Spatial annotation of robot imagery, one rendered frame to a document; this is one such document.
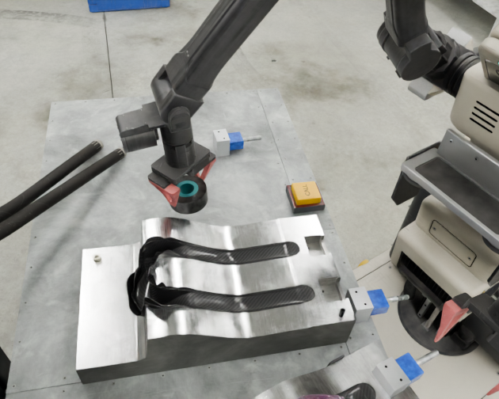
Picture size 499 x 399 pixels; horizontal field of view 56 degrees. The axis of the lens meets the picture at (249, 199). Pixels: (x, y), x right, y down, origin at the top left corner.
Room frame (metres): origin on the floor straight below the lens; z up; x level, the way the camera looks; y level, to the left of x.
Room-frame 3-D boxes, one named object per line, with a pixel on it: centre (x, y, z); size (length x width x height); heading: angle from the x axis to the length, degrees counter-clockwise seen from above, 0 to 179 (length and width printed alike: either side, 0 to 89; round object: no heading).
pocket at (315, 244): (0.61, -0.15, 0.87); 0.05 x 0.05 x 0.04; 14
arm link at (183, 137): (0.66, 0.15, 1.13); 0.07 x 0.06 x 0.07; 114
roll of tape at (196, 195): (0.67, 0.13, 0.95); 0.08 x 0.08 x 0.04
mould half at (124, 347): (0.51, 0.06, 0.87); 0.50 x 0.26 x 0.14; 104
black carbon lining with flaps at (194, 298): (0.51, 0.04, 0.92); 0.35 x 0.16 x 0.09; 104
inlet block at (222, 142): (1.01, 0.04, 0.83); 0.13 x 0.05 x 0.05; 109
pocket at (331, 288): (0.51, -0.17, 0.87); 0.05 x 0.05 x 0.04; 14
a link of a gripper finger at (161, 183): (0.65, 0.15, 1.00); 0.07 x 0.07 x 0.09; 55
